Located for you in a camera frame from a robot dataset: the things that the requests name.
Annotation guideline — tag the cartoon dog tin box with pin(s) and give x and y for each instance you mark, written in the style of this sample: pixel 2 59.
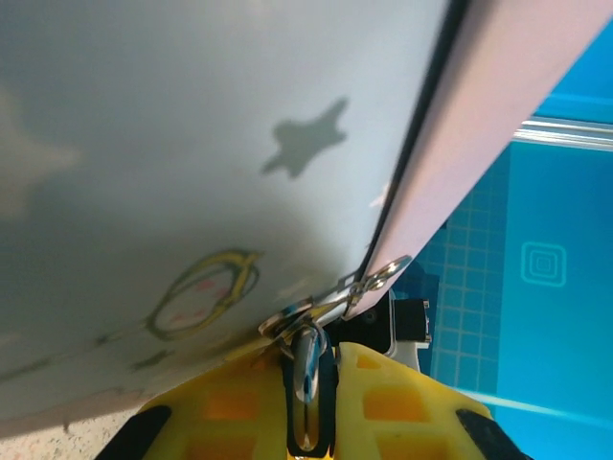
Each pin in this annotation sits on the cartoon dog tin box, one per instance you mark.
pixel 191 144

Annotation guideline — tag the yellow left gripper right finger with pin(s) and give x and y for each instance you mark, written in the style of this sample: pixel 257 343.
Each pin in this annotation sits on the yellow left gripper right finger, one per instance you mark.
pixel 407 417

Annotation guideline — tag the aluminium frame post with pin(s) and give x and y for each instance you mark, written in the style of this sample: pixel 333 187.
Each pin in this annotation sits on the aluminium frame post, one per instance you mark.
pixel 565 135

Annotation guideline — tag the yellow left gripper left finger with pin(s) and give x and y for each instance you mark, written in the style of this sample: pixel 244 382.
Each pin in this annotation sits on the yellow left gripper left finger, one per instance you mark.
pixel 230 412

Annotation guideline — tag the small blue padlock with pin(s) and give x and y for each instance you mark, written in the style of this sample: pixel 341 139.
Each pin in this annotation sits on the small blue padlock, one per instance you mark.
pixel 309 374

